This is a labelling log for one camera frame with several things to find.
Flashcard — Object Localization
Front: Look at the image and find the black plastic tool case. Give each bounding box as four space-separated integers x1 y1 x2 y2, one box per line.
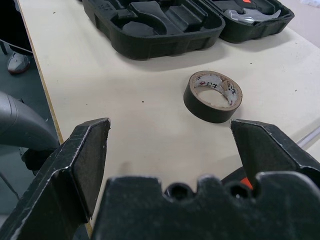
81 0 295 61

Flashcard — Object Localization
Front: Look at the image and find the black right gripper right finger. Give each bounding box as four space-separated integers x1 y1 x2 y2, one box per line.
230 119 320 189

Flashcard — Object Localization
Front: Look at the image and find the silver hammer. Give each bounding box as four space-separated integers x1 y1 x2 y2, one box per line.
223 6 281 25

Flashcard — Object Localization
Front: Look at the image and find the silver robot body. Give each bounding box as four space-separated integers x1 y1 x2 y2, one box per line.
0 90 62 176

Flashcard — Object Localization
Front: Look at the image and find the grey sneaker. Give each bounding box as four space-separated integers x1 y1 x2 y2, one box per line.
7 51 32 75

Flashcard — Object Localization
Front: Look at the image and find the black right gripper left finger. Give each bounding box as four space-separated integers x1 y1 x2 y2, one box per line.
0 117 112 240

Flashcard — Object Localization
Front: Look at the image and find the black tape roll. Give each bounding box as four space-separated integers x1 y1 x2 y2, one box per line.
183 70 244 124

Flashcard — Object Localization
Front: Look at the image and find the dark trouser leg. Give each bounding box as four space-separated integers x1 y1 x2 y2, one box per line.
0 0 34 55

